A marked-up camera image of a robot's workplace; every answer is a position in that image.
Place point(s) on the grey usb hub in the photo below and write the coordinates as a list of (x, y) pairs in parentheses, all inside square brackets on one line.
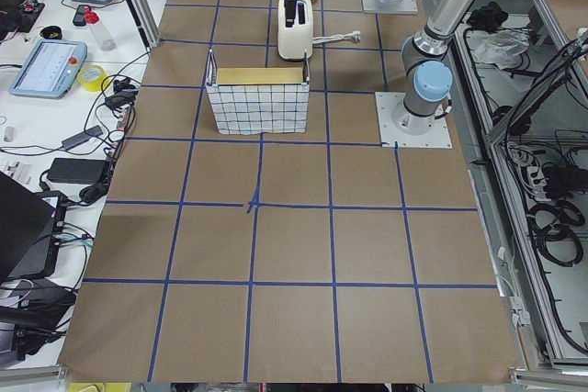
[(81, 137)]

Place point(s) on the small black bowl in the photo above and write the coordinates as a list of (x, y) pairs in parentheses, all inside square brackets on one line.
[(51, 32)]

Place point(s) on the wire basket with checkered cloth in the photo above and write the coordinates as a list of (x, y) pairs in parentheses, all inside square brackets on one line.
[(257, 109)]

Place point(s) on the light wooden board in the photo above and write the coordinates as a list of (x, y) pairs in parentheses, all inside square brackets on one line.
[(260, 76)]

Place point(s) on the crumpled white cloth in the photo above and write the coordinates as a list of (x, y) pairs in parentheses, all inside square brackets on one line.
[(503, 49)]

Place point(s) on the black power adapter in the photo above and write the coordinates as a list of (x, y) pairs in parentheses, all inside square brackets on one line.
[(76, 171)]

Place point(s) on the yellow tape roll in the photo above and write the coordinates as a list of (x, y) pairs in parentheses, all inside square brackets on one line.
[(92, 78)]

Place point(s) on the cream white toaster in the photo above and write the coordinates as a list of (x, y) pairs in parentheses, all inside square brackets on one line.
[(295, 43)]

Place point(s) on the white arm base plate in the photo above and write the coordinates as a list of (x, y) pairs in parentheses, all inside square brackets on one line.
[(395, 7), (398, 128)]

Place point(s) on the clear bottle red cap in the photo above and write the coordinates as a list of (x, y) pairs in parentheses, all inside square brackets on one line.
[(99, 31)]

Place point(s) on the black laptop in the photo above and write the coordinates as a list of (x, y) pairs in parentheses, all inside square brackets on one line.
[(30, 225)]

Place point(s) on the near blue teach pendant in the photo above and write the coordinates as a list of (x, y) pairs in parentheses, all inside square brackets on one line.
[(50, 69)]

